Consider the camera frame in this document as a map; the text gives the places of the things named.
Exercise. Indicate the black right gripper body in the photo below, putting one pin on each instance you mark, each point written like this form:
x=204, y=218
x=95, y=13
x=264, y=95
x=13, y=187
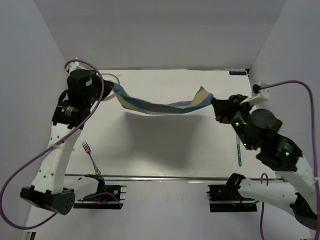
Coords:
x=236, y=112

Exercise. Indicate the blue tan white cloth napkin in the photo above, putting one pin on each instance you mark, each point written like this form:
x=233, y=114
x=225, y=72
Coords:
x=201, y=99

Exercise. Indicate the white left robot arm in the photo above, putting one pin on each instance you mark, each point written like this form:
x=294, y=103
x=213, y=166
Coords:
x=47, y=190

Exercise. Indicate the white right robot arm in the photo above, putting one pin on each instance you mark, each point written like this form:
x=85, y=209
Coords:
x=258, y=129

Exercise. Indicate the white plate with red print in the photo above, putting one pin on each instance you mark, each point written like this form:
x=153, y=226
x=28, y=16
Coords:
x=112, y=75

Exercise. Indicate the blue right corner sticker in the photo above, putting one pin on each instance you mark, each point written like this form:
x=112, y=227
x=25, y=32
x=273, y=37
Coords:
x=238, y=73

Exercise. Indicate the knife with teal handle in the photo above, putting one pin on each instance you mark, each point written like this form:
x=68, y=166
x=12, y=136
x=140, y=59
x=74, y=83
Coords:
x=239, y=156

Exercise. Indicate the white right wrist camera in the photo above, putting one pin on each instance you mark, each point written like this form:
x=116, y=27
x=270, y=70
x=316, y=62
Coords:
x=258, y=96

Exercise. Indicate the fork with pink handle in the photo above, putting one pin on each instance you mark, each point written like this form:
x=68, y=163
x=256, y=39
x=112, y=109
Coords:
x=87, y=149

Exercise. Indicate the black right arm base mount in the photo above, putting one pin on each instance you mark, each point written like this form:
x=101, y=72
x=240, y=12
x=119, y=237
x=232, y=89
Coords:
x=222, y=200

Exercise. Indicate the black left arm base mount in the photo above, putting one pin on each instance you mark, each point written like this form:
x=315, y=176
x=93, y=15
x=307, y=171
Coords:
x=113, y=198

